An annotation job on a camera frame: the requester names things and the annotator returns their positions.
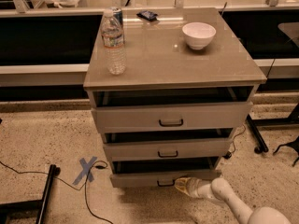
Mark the black stand leg right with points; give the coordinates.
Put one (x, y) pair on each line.
(261, 146)

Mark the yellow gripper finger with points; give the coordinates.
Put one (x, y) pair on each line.
(187, 185)

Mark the clear plastic water bottle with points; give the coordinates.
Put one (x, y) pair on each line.
(113, 42)

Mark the dark blue snack packet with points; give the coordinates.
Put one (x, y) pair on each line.
(147, 15)

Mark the grey drawer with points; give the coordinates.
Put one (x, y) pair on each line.
(143, 151)
(147, 118)
(161, 173)

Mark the grey bottom drawer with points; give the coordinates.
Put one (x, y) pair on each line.
(161, 173)

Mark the blue soda can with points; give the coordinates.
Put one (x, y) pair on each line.
(118, 14)

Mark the white ceramic bowl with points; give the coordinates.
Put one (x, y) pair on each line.
(198, 35)

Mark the blue tape cross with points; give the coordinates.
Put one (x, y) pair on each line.
(85, 170)

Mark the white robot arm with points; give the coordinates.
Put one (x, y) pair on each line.
(219, 191)

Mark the grey top drawer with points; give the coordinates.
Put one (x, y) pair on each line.
(147, 118)

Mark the black stand leg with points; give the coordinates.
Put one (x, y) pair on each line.
(261, 146)
(33, 208)

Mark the grey middle drawer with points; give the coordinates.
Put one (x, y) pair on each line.
(143, 151)

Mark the grey drawer cabinet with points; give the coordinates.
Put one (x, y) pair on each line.
(163, 70)

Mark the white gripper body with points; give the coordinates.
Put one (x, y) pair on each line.
(200, 190)

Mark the black stand leg left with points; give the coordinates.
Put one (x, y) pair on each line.
(33, 208)

